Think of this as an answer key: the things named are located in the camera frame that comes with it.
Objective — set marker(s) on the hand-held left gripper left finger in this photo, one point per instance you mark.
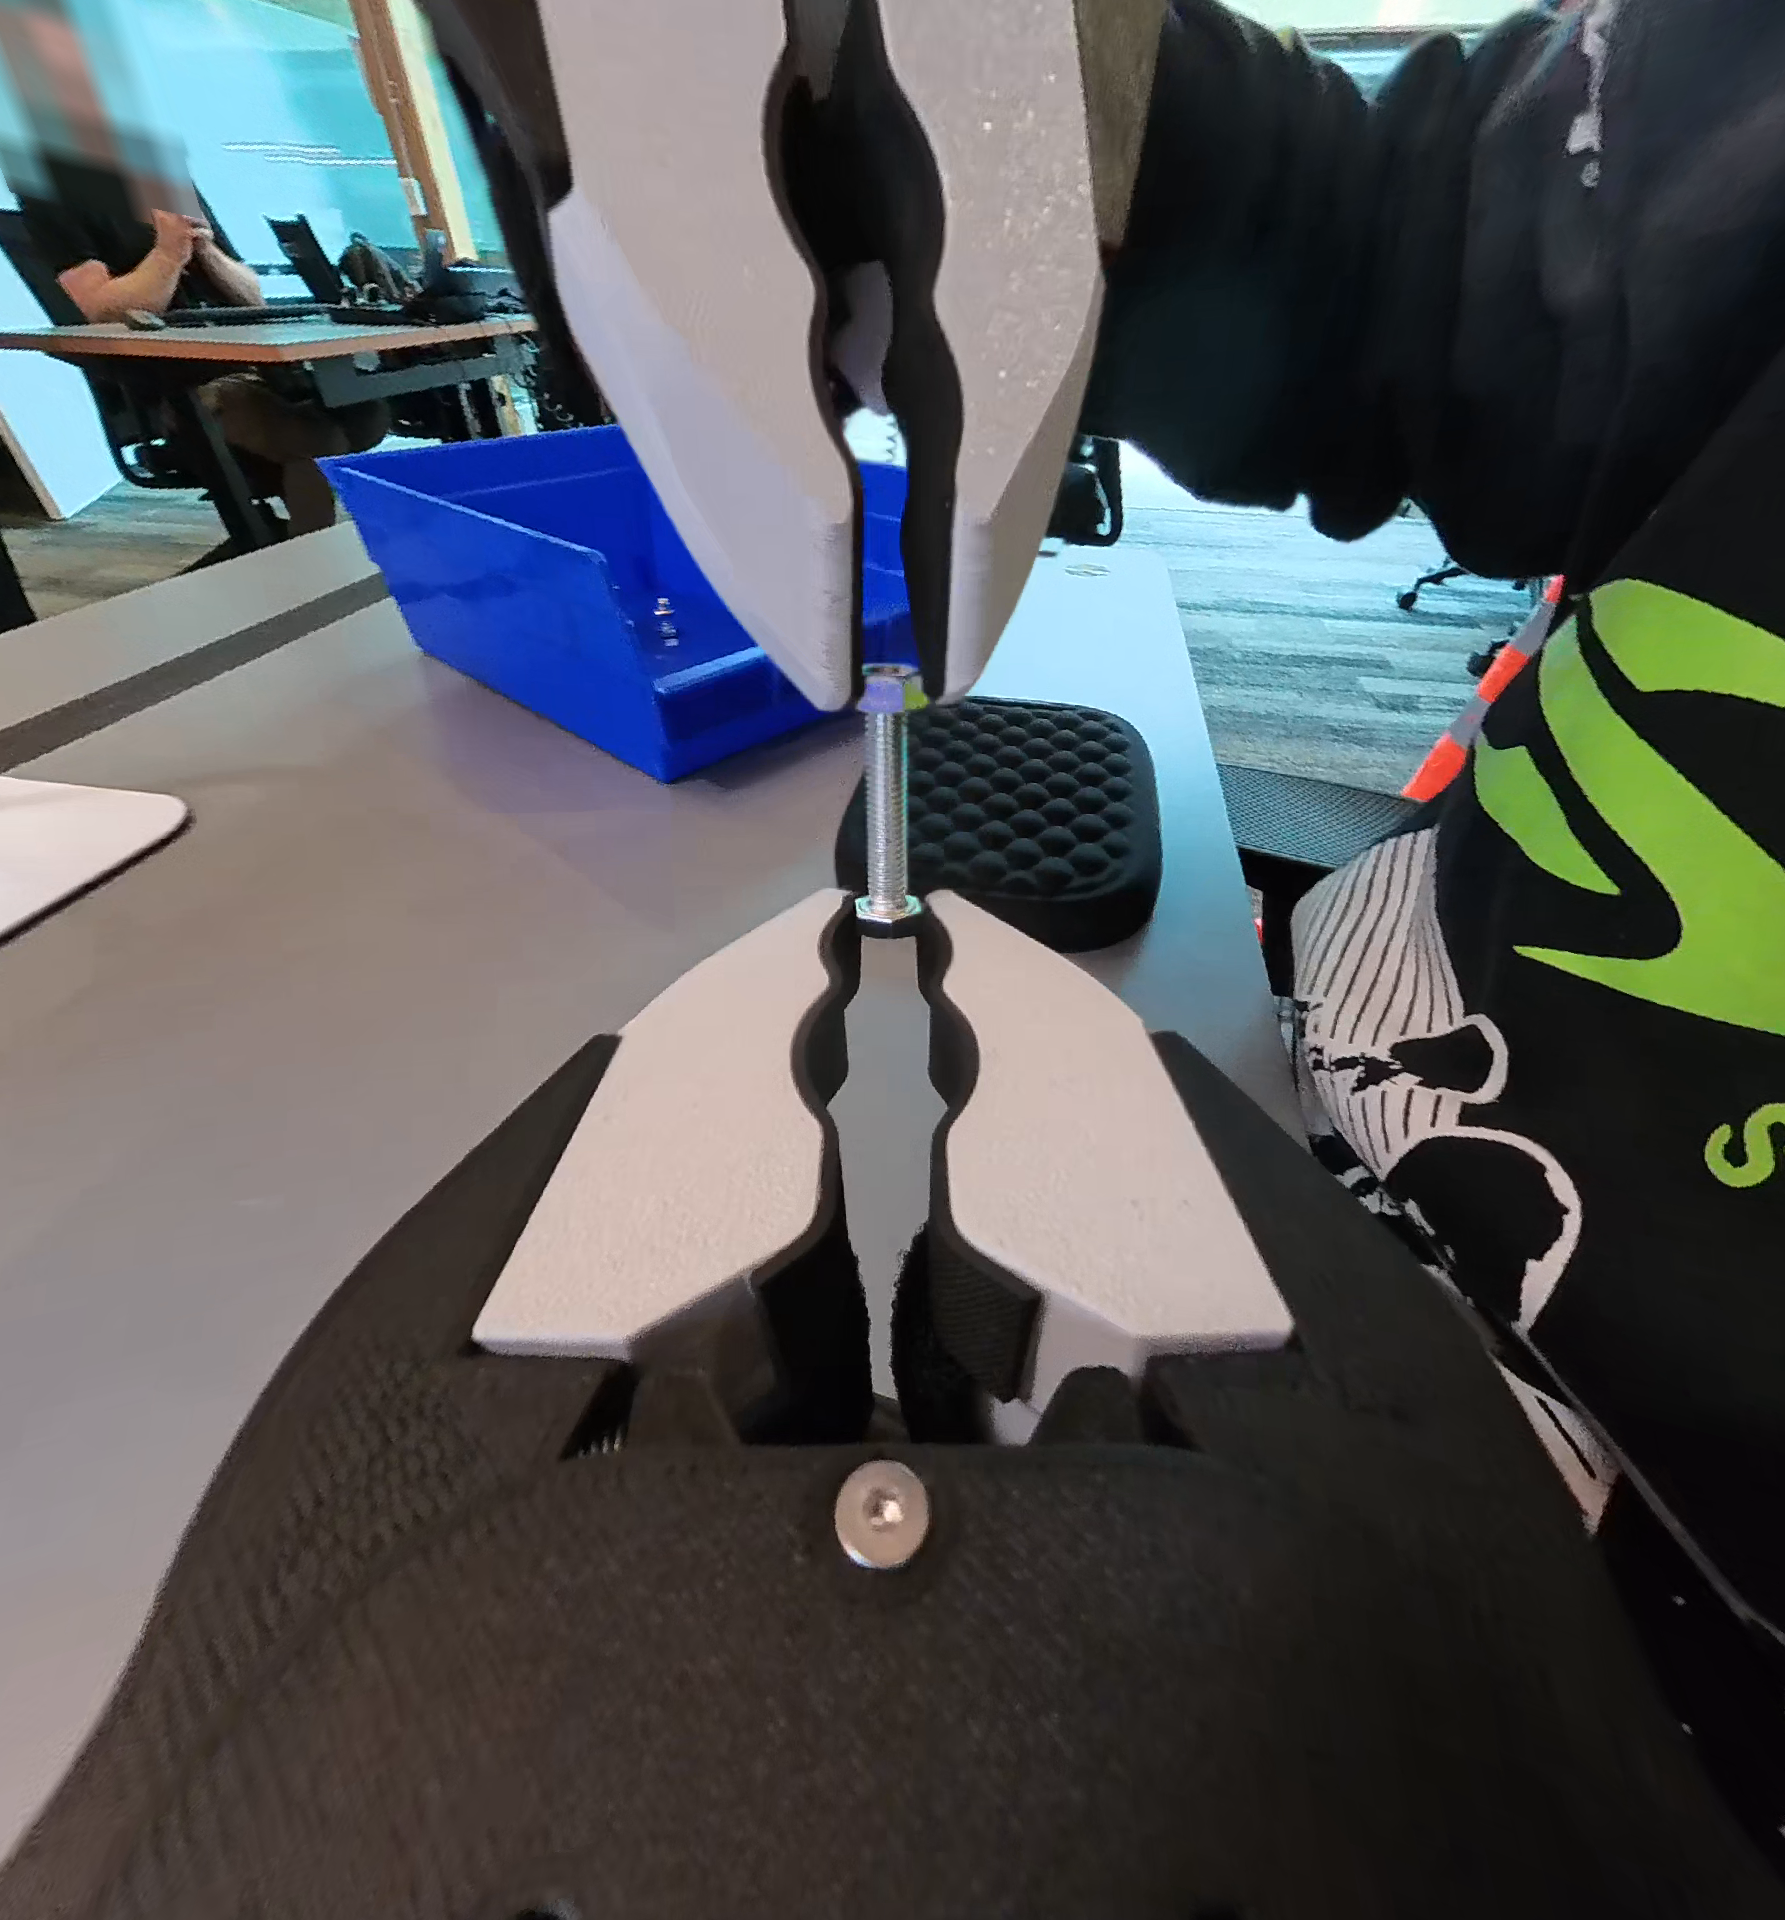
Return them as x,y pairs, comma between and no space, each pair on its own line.
653,1184

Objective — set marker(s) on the white poster stand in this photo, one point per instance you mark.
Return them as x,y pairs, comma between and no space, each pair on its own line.
23,855

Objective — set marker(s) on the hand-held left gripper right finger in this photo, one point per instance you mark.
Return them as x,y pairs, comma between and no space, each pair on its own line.
1117,1184

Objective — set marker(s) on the row of black office chairs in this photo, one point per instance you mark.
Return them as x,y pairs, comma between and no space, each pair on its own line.
1463,601

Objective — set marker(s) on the black chair armrest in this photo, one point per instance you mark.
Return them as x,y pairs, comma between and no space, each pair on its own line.
1312,818

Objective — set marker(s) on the black backpack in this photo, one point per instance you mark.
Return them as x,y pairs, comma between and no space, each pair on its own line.
372,270

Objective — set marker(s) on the black keyboard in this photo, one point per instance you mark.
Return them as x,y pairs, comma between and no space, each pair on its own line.
248,316

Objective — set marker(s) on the orange traffic cone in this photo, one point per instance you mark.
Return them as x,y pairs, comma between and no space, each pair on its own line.
1447,750

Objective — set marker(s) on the blue plastic bin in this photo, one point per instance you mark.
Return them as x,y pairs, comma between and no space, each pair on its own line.
503,601

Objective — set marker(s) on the short steel hex bolt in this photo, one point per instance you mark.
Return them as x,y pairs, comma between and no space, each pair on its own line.
667,618

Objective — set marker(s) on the person's right forearm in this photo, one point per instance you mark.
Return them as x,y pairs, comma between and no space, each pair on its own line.
1283,270

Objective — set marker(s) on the black office chair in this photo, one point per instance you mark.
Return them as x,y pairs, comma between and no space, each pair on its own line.
1090,495

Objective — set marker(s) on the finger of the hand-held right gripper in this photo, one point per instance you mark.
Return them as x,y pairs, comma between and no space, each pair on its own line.
1012,224
667,224

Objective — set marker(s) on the long steel hex bolt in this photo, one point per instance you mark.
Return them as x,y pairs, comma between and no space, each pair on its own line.
888,810

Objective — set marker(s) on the small steel hex nut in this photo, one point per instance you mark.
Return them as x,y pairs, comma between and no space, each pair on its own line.
893,693

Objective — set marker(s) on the black white patterned pants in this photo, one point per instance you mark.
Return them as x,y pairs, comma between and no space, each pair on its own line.
1372,961

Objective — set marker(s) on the black honeycomb wrist rest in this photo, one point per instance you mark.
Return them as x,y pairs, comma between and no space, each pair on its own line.
1044,824

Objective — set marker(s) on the wood-topped office desk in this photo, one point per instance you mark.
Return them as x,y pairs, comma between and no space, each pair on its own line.
308,337

